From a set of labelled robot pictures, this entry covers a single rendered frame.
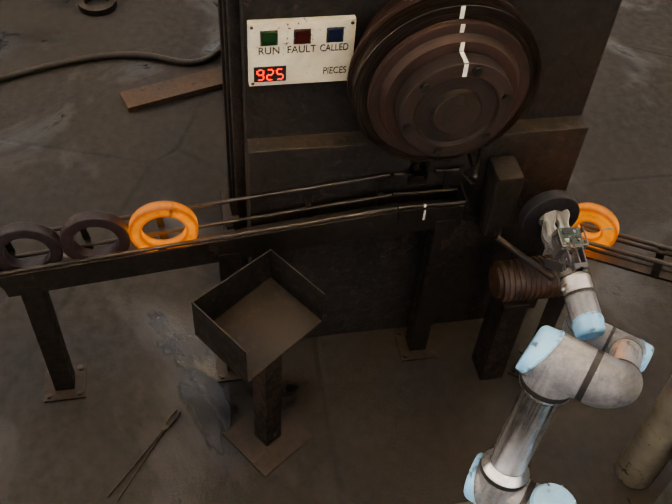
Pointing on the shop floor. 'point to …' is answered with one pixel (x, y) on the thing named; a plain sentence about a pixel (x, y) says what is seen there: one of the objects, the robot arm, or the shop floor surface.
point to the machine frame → (233, 29)
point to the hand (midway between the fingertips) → (551, 210)
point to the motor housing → (509, 311)
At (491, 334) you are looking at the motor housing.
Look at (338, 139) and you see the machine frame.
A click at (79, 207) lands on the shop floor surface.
